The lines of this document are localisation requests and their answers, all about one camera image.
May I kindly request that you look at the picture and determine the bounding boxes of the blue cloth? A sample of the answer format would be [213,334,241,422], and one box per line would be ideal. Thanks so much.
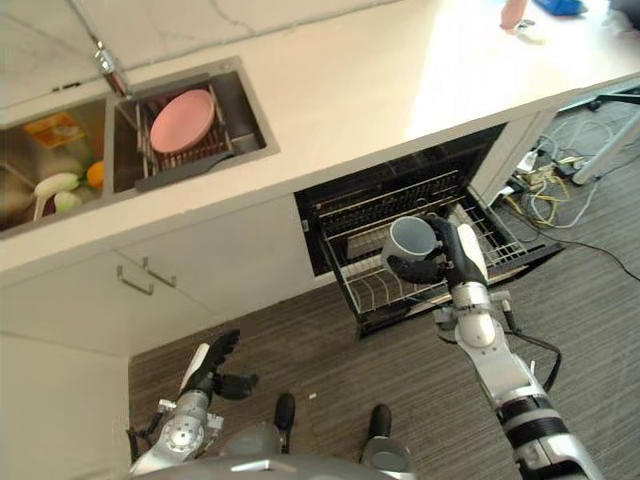
[532,0,609,16]

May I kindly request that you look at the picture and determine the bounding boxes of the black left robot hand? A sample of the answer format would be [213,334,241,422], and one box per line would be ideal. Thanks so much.
[178,327,260,401]

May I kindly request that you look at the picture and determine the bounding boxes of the black built-in dishwasher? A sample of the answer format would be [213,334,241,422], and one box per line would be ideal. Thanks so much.
[293,123,566,342]

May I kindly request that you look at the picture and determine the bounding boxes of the stainless steel sink basin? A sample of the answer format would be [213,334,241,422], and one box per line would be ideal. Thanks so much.
[0,55,281,236]

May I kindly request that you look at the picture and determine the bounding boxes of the orange fruit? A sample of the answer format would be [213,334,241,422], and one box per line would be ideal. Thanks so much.
[85,160,106,190]

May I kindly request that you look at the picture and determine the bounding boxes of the green white vegetable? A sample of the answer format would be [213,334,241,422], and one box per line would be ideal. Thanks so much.
[53,190,83,215]

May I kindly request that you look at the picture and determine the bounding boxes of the yellow cable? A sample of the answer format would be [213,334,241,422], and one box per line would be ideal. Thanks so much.
[504,169,571,229]

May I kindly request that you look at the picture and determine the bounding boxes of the metal sink drying rack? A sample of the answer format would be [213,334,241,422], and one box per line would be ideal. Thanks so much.
[130,84,241,192]

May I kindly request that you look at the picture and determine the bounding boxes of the white power strip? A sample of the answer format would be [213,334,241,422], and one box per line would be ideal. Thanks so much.
[514,157,589,189]

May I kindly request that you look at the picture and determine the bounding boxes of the white radish vegetable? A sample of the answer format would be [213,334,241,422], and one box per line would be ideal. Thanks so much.
[32,171,81,221]

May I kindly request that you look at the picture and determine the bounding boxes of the dark robot foot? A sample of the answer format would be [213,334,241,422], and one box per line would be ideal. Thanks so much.
[368,403,393,437]
[274,392,296,432]

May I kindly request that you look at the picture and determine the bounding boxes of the black chair base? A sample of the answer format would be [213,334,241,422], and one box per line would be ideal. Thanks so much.
[559,74,640,114]

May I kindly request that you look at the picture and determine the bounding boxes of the pink plate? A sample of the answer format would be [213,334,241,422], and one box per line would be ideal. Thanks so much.
[149,89,215,155]

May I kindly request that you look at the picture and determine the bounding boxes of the orange food packet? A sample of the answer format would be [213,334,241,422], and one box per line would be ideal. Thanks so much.
[23,112,87,150]

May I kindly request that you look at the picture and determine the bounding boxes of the robot torso and legs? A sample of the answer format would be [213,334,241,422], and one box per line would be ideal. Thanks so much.
[127,419,416,480]

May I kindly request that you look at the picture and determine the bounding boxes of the white cabinet door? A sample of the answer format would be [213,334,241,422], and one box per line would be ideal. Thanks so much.
[0,192,321,359]

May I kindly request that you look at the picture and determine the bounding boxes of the black floor cable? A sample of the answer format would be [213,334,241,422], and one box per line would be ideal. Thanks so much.
[537,227,640,281]

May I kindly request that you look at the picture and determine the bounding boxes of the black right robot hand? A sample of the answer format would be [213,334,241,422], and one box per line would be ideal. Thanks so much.
[385,212,489,289]

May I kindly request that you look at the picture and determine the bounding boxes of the grey cable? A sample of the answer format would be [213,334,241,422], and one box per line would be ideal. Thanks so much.
[529,119,640,231]

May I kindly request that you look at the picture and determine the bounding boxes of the silver cabinet handle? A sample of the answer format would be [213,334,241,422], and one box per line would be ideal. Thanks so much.
[141,256,178,288]
[116,265,155,297]

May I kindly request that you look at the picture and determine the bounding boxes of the wire dishwasher rack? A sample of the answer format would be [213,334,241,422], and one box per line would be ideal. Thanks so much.
[319,169,524,314]

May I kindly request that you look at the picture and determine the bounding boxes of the chrome kitchen faucet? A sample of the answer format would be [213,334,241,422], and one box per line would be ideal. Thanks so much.
[69,0,134,99]

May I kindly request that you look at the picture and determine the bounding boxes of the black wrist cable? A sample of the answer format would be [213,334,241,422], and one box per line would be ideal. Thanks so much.
[504,327,564,394]

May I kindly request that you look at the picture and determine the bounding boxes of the grey mug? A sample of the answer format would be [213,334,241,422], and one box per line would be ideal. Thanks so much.
[381,216,441,266]

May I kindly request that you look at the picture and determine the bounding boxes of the white desk leg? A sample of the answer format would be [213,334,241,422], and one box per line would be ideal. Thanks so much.
[572,112,640,186]

